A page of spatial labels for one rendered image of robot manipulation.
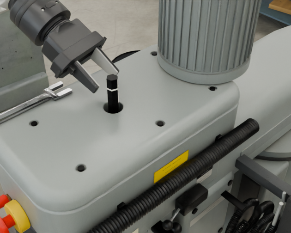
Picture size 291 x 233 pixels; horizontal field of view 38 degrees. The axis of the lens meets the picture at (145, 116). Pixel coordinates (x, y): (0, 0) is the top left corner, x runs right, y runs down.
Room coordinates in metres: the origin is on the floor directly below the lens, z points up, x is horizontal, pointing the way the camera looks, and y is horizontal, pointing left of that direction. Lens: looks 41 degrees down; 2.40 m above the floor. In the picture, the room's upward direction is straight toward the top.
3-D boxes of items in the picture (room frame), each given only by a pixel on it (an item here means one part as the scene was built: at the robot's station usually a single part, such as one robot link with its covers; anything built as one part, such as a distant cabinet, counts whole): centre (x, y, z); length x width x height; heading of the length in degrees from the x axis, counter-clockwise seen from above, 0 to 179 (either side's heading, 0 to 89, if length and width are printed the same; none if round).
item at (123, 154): (0.63, 0.05, 1.81); 0.47 x 0.26 x 0.16; 132
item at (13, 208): (0.47, 0.23, 1.76); 0.06 x 0.02 x 0.06; 42
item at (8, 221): (0.45, 0.25, 1.76); 0.04 x 0.03 x 0.04; 42
